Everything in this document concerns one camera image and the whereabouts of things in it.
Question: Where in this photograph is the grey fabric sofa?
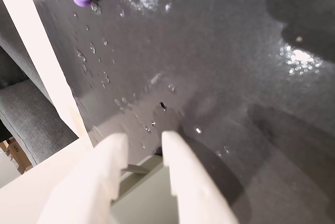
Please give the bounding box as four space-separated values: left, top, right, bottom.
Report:
0 0 80 166

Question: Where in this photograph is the grey glossy table mat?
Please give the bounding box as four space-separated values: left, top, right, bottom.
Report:
22 0 335 224

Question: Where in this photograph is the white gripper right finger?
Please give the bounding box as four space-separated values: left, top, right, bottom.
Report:
162 130 239 224

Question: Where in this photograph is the brown cardboard box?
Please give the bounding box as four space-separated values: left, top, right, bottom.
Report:
0 136 34 175

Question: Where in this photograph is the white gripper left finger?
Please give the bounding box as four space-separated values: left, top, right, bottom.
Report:
36 132 130 224

